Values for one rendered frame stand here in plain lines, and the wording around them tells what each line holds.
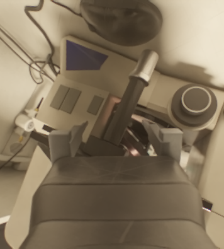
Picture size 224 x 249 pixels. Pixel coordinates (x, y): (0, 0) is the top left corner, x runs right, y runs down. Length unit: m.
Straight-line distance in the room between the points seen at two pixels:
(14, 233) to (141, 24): 0.47
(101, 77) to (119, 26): 0.13
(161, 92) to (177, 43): 0.09
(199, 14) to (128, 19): 0.07
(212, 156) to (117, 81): 0.20
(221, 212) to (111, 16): 0.29
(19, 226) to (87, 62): 0.38
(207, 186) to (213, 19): 0.21
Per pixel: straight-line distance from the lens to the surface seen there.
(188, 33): 0.25
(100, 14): 0.25
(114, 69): 0.33
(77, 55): 0.36
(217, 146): 0.31
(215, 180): 0.30
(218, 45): 0.26
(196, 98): 0.27
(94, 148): 0.24
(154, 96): 0.32
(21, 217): 0.48
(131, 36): 0.24
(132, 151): 0.36
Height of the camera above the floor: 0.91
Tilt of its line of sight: 7 degrees down
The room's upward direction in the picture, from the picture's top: 155 degrees counter-clockwise
